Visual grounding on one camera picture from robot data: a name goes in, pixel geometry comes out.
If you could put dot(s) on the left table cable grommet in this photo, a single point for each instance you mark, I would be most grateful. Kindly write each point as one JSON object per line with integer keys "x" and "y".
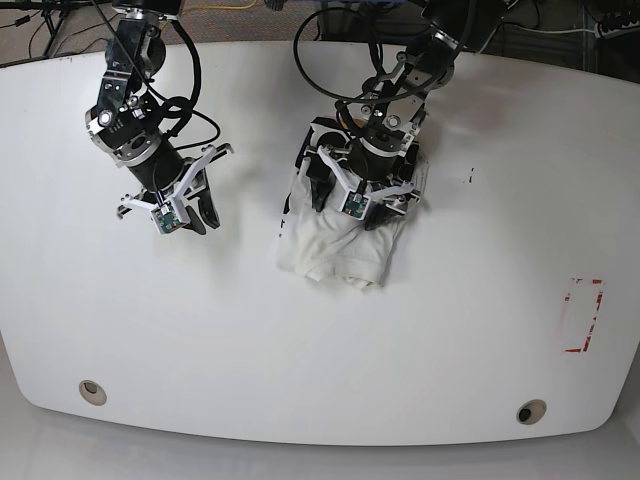
{"x": 92, "y": 393}

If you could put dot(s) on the white power strip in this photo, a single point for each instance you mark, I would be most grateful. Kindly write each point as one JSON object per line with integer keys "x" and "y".
{"x": 617, "y": 24}

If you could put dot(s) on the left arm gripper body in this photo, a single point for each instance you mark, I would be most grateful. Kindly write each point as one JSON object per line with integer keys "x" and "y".
{"x": 396, "y": 182}

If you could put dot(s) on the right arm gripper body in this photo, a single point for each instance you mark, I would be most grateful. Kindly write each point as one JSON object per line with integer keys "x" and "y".
{"x": 166, "y": 177}

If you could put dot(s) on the black tripod legs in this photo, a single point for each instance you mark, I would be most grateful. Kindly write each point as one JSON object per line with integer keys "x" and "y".
{"x": 29, "y": 29}

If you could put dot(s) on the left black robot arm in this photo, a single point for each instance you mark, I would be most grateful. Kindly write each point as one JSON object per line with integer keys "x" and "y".
{"x": 369, "y": 149}

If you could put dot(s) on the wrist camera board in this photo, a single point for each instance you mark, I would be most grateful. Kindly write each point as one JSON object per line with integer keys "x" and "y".
{"x": 166, "y": 219}
{"x": 355, "y": 205}

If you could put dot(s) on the red tape rectangle marking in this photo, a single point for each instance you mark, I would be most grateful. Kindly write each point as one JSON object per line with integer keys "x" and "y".
{"x": 579, "y": 314}

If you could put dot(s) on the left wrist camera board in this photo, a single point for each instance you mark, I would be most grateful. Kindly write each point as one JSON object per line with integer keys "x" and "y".
{"x": 355, "y": 205}

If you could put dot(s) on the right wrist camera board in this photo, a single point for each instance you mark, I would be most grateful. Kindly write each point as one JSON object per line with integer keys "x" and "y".
{"x": 166, "y": 219}

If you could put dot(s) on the table cable grommet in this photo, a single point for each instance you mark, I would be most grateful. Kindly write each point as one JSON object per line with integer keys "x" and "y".
{"x": 531, "y": 412}
{"x": 92, "y": 393}

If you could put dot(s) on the right table cable grommet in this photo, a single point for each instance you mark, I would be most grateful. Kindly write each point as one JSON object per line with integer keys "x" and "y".
{"x": 531, "y": 412}

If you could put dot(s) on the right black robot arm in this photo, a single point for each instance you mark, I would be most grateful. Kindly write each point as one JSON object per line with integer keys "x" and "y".
{"x": 134, "y": 125}

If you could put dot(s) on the white T-shirt black print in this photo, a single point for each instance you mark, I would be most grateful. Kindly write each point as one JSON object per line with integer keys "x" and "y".
{"x": 330, "y": 246}

